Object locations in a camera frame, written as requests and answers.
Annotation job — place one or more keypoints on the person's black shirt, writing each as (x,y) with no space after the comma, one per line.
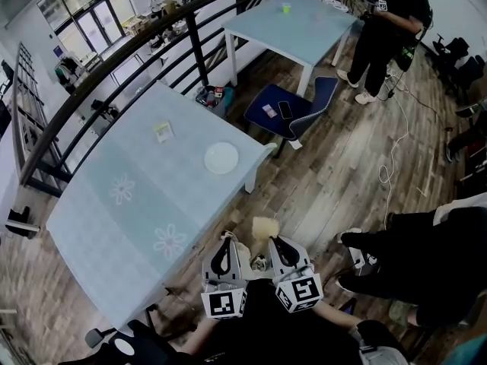
(274,329)

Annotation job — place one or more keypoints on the green cup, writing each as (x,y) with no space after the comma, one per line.
(286,8)

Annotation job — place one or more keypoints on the plain light blue tablecloth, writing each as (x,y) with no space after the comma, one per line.
(289,32)

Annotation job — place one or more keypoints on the yellow sponge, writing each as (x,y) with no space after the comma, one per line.
(264,226)

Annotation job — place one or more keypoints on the black mesh office chair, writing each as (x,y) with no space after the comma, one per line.
(152,344)

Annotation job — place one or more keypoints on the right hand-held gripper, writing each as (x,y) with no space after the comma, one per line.
(302,291)

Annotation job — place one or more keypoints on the table with white cloth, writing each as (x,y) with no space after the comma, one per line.
(5,188)

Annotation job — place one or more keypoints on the person's left forearm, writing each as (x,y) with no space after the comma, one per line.
(198,338)

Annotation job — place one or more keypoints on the grey trash bin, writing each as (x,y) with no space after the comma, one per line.
(222,106)

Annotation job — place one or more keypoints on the black phone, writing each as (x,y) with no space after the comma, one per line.
(285,109)

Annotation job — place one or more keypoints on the light blue flowered tablecloth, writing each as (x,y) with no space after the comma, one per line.
(114,242)

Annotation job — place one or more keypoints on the black metal railing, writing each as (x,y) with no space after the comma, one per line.
(48,140)

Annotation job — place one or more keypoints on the person's right forearm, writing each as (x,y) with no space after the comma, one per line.
(338,314)

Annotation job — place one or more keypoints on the white shoulder bag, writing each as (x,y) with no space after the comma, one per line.
(384,356)

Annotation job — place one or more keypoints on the white round plate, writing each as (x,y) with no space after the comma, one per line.
(221,158)

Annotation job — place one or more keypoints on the glass entrance doors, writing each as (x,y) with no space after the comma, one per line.
(95,25)

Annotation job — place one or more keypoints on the dark blue chair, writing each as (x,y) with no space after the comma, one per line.
(266,122)

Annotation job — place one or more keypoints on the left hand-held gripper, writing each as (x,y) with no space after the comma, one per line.
(222,302)

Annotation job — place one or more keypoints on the yellow-topped clear packet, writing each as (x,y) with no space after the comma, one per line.
(163,132)

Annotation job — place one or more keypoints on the pink card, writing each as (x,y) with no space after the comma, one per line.
(268,111)

